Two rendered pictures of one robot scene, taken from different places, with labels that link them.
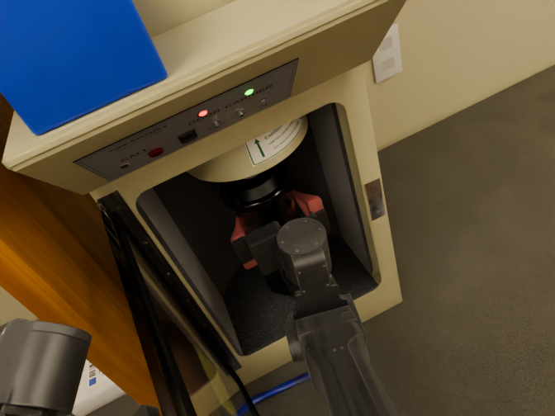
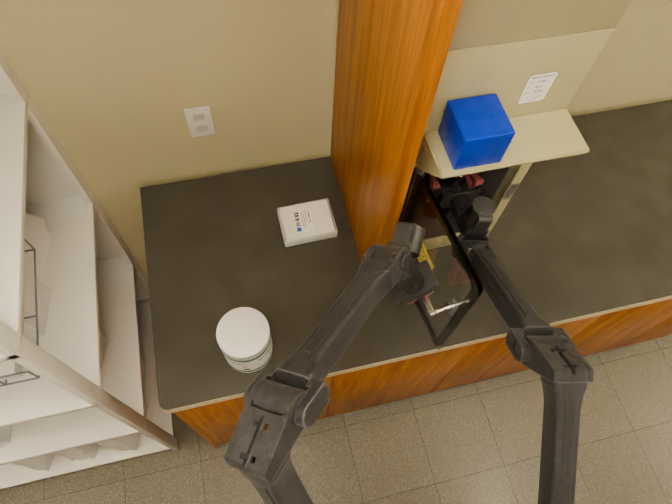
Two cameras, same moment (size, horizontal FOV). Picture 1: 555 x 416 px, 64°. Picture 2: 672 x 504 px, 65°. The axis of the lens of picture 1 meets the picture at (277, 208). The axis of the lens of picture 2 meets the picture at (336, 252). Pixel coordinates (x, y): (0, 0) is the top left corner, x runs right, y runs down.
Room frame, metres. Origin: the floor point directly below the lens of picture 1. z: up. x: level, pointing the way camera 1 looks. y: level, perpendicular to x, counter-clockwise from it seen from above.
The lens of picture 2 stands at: (-0.28, 0.47, 2.34)
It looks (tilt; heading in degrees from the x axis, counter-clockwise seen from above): 62 degrees down; 348
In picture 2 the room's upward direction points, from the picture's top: 6 degrees clockwise
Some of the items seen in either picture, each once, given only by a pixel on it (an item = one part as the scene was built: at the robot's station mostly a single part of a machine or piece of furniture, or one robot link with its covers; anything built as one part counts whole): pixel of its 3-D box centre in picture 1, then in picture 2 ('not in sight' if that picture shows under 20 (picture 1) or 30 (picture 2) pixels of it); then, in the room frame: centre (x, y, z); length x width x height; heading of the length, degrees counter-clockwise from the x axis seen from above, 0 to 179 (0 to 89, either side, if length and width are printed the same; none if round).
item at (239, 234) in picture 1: (254, 234); (440, 185); (0.48, 0.05, 1.18); 0.09 x 0.07 x 0.07; 7
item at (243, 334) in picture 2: not in sight; (246, 340); (0.16, 0.59, 1.01); 0.13 x 0.13 x 0.15
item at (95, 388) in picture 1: (111, 365); (307, 222); (0.53, 0.40, 0.96); 0.16 x 0.12 x 0.04; 98
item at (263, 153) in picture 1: (237, 121); not in sight; (0.52, 0.01, 1.34); 0.18 x 0.18 x 0.05
